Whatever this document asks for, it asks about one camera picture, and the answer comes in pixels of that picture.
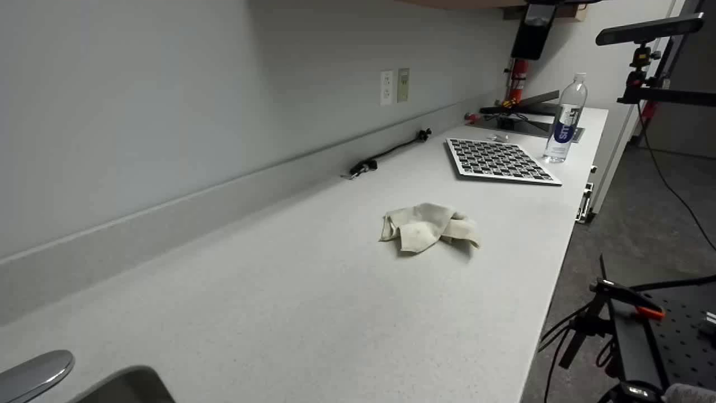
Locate black perforated robot table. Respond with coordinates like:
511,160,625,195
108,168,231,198
606,277,716,395

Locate cream cloth towel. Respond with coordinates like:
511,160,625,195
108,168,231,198
378,201,483,256

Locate red-handled tool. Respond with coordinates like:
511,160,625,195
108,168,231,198
593,277,667,323

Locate clear plastic water bottle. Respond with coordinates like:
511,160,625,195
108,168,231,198
541,71,592,168

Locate black cable bundle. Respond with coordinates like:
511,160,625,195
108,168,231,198
538,288,615,403

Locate red fire extinguisher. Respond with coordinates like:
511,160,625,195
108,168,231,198
504,56,533,108

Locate laptop keyboard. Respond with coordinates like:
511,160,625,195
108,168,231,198
444,134,565,187

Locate pale green wall plate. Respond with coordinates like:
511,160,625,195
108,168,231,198
394,64,411,104

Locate black wall-mounted device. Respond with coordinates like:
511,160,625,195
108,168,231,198
511,0,560,62

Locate black cable on countertop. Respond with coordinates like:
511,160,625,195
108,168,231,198
348,127,434,179

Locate thin black floor cable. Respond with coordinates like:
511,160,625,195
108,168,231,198
637,102,716,253

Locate black stereo camera bar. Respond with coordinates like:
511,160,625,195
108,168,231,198
593,10,708,46

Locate black metal stand parts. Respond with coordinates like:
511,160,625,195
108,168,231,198
463,86,586,143

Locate black camera tripod mount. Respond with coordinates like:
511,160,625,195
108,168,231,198
615,43,716,108

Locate chrome sink faucet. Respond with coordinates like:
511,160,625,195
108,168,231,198
0,348,77,403

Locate white wall outlet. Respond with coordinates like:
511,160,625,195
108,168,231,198
378,68,397,108

